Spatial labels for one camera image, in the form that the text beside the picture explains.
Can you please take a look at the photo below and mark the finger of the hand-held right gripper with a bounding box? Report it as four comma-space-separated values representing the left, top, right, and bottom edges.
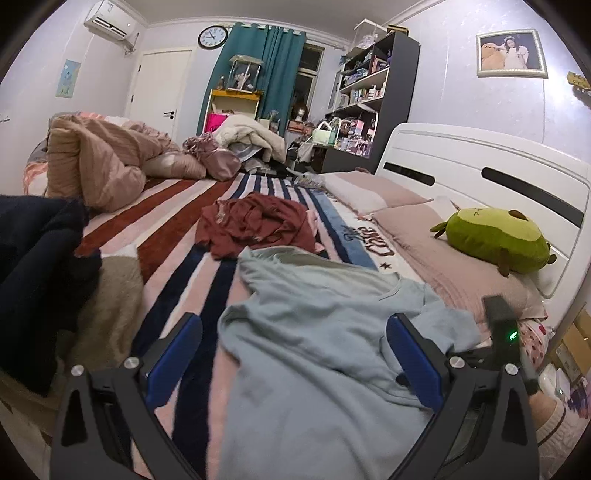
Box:
459, 347, 496, 370

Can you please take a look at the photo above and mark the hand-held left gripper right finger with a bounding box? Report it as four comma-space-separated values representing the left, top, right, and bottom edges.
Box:
386, 313, 541, 480

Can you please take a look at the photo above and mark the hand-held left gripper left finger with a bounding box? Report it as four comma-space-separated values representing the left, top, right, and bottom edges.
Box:
50, 312, 204, 480

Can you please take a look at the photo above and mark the light blue shirt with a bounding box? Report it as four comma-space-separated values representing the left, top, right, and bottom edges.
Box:
217, 246, 483, 480

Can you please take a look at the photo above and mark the person's right forearm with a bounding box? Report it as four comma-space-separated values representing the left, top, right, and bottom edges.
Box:
526, 394, 570, 457

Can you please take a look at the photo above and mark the pink printed sheet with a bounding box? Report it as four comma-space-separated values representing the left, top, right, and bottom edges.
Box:
517, 318, 555, 370

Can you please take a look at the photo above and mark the cardboard box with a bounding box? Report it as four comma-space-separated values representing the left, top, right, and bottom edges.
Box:
551, 309, 591, 384

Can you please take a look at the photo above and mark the green avocado plush toy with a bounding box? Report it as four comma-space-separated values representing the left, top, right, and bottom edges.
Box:
430, 208, 558, 278

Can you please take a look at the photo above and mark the beige fluffy cloth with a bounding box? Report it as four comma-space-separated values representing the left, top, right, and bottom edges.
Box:
0, 254, 146, 444

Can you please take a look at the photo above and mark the large pink pillow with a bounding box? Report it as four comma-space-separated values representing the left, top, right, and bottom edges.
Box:
372, 200, 546, 324

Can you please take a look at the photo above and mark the striped blanket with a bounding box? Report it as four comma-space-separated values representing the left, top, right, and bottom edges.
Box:
74, 173, 407, 480

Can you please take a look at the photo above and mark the dark navy garment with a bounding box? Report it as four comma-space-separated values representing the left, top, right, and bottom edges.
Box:
0, 194, 103, 395

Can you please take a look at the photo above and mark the maroon shirt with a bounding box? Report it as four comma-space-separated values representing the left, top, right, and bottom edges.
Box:
195, 193, 326, 259

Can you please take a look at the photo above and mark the white bed headboard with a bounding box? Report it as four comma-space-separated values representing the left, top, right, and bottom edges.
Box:
375, 122, 591, 301

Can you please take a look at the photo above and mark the small pink pillow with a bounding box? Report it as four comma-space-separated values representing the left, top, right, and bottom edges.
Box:
323, 171, 428, 217

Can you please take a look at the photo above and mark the pink satin cloth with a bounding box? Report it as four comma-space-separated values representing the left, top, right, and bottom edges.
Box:
182, 133, 242, 182

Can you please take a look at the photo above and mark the brown crumpled duvet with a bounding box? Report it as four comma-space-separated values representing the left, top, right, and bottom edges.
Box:
46, 113, 206, 213

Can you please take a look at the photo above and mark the cluttered dark desk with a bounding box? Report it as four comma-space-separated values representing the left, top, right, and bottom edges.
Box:
284, 117, 384, 174

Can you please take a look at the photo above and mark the cream blanket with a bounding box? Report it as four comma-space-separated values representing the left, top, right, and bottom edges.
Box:
213, 114, 287, 162

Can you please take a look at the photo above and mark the bright pink bag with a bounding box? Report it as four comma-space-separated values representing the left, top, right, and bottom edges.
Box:
204, 113, 232, 134

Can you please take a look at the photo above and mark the white and green bag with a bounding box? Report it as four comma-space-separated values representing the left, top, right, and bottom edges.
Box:
312, 121, 340, 147

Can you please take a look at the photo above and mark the guitar headstock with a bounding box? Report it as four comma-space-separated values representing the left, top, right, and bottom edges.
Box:
567, 70, 591, 94

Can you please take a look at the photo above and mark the black bookshelf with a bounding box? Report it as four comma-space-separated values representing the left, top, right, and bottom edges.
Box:
323, 31, 421, 160

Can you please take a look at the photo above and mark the yellow shelf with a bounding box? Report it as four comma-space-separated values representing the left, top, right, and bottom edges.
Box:
203, 89, 264, 134

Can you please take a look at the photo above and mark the white door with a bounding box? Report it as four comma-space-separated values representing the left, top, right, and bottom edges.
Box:
127, 48, 194, 139

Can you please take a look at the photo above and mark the glass display case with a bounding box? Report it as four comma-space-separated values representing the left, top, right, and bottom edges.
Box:
225, 54, 264, 93

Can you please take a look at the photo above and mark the window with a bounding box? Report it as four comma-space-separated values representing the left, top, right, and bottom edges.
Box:
292, 44, 326, 121

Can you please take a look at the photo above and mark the teal curtain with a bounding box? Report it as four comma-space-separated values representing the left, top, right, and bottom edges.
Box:
196, 22, 308, 137

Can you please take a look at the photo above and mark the clear plastic box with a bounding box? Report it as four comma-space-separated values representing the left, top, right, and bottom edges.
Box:
353, 18, 389, 49

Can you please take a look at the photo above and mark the white air conditioner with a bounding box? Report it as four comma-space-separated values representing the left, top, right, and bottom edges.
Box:
83, 0, 140, 47

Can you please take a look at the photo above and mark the framed wall picture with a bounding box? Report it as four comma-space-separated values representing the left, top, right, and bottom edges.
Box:
475, 29, 549, 79

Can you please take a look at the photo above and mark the wall poster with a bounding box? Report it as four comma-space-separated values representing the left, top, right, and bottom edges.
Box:
55, 59, 82, 99

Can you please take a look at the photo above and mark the round wall clock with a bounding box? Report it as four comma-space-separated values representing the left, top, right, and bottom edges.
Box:
198, 25, 229, 50

